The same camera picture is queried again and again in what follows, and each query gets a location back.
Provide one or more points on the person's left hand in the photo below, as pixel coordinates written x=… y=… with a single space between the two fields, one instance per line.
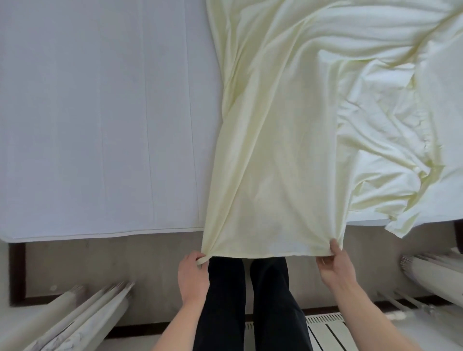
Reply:
x=192 y=278

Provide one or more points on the person's right hand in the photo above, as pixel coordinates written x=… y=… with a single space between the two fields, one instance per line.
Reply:
x=336 y=269

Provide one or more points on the person's left thumb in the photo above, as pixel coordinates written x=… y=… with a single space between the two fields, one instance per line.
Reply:
x=202 y=260

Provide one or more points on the person's right thumb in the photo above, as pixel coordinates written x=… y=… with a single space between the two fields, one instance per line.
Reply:
x=335 y=246

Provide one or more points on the pale yellow bed sheet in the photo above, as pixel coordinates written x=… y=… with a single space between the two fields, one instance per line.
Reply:
x=282 y=162

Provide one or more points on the person's right forearm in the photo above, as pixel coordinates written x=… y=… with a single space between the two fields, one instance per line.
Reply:
x=383 y=318

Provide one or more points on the person's left forearm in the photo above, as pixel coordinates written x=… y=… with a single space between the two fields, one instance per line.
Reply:
x=177 y=325

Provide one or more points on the person's black trousers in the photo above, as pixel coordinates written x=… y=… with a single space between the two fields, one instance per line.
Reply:
x=249 y=303

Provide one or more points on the white radiator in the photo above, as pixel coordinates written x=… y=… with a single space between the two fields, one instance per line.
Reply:
x=325 y=331

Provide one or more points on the white heating pipes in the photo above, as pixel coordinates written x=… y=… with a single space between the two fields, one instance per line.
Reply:
x=405 y=302

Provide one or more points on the white pleated curtain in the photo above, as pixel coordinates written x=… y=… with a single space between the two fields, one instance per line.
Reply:
x=61 y=318
x=434 y=271

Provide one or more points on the white mattress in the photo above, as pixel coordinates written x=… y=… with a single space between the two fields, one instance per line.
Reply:
x=101 y=115

